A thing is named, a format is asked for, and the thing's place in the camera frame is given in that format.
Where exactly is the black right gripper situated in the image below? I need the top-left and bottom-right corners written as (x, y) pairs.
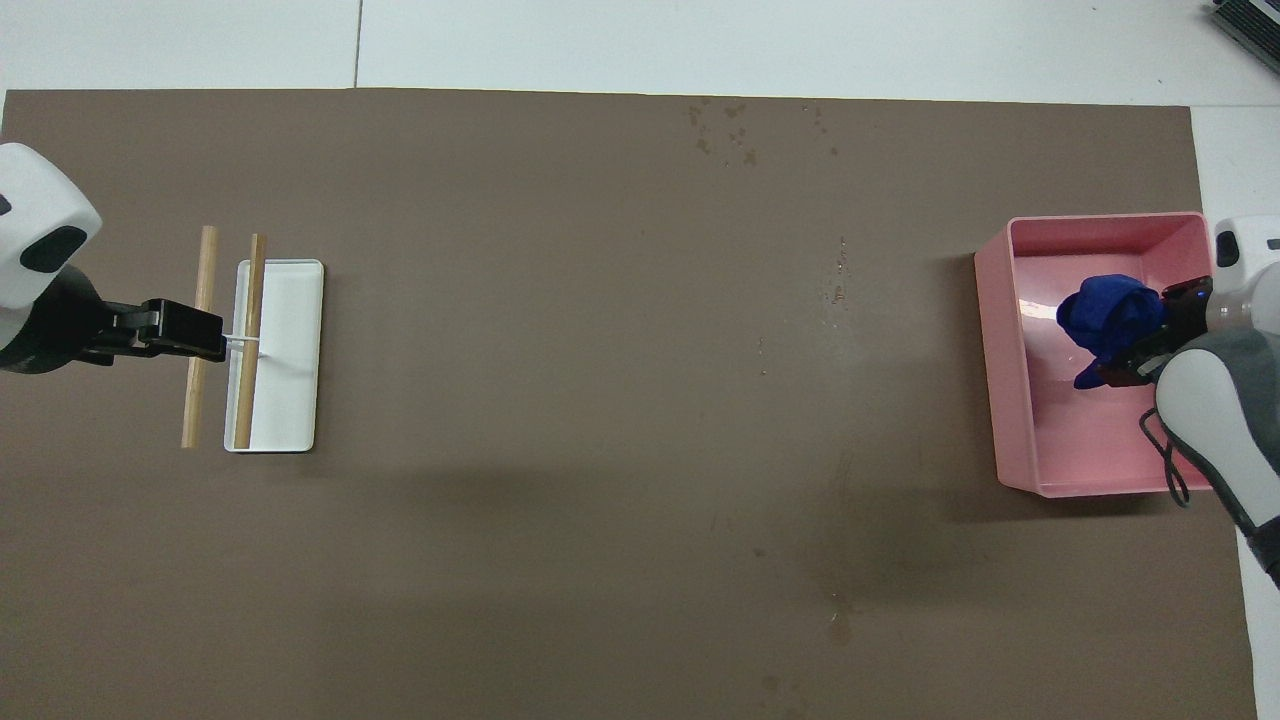
top-left (1075, 278), bottom-right (1216, 391)

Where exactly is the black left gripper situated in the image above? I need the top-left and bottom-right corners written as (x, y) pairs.
top-left (0, 265), bottom-right (227, 376)

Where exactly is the blue towel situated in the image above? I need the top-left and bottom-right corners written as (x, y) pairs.
top-left (1056, 274), bottom-right (1169, 391)

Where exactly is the white towel rack base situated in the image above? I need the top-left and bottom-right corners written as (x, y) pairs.
top-left (224, 259), bottom-right (325, 454)

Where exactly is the wooden dowel rod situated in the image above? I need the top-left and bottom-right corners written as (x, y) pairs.
top-left (181, 225), bottom-right (220, 449)
top-left (233, 234), bottom-right (269, 451)

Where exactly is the pink plastic bin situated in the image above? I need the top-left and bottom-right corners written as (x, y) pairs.
top-left (974, 211), bottom-right (1248, 499)

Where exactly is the grey ribbed device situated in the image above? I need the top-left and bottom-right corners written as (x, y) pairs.
top-left (1205, 0), bottom-right (1280, 61)

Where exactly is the brown table mat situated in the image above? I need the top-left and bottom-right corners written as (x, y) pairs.
top-left (0, 88), bottom-right (1259, 720)

